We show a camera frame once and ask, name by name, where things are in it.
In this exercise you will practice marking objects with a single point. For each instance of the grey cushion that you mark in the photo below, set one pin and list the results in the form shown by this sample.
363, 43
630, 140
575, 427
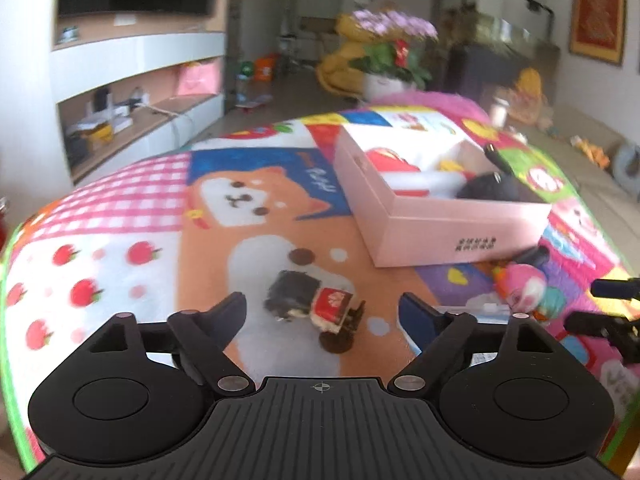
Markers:
627, 162

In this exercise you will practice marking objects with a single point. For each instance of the metal bowl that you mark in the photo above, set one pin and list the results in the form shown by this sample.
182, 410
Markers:
68, 34

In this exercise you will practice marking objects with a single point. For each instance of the red framed wall picture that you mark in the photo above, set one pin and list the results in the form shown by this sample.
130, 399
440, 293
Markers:
597, 10

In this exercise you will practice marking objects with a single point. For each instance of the pink fuzzy cushion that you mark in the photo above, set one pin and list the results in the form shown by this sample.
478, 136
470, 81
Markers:
435, 102

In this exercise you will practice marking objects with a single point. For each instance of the orange toy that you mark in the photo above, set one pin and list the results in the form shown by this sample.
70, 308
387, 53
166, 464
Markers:
592, 150

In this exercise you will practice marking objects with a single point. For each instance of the white television cabinet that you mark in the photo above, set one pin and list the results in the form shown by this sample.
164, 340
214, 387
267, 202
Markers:
140, 55

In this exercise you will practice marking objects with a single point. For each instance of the orange box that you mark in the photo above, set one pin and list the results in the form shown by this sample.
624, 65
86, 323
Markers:
264, 69

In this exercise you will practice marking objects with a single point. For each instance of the pink cardboard box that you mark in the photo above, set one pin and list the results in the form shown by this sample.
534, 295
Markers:
440, 232

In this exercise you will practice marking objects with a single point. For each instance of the dark fish tank cabinet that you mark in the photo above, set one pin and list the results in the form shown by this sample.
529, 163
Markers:
500, 55

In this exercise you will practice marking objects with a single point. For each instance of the potted purple flowers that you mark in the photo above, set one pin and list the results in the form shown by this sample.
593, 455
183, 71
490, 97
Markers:
392, 52

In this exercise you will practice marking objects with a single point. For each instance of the watermelon ball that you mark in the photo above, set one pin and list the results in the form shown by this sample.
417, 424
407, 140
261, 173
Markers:
246, 66

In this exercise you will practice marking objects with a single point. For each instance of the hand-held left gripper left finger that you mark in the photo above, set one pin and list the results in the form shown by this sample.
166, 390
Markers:
232, 316

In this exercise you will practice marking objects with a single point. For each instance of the small dark figurine toy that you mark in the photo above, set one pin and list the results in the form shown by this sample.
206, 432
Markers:
310, 302

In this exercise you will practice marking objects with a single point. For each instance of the red and white toy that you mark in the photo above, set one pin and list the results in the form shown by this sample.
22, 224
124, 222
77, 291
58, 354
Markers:
395, 167

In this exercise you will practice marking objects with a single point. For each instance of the yellow plush toy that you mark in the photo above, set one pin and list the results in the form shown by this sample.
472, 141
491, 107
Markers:
529, 92

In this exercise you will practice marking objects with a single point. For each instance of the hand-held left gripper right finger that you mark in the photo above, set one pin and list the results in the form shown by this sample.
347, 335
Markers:
415, 317

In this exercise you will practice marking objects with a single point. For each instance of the pink and teal plush toy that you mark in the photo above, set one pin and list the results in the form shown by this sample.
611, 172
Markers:
527, 290

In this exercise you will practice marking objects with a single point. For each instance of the white router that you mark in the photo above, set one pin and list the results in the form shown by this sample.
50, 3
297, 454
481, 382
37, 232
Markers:
122, 110

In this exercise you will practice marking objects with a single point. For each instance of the skateboard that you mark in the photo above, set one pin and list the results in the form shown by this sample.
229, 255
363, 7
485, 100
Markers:
254, 103

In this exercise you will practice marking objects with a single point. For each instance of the yellow chair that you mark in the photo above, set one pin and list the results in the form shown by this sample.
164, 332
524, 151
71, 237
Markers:
340, 67

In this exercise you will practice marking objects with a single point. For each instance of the yellow oval toy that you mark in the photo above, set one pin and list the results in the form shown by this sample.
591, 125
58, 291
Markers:
451, 165

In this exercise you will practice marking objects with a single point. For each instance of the pink gift bag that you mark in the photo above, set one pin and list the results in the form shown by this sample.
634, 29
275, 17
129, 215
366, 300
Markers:
197, 77

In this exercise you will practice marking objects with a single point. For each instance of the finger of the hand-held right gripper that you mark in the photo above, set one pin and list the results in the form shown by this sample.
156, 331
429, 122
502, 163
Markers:
605, 327
615, 289

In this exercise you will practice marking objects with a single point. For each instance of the white bottle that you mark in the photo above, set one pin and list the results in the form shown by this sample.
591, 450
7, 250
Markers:
499, 110

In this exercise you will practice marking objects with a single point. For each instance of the colourful printed blanket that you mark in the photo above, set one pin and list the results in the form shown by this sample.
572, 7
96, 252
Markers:
150, 200

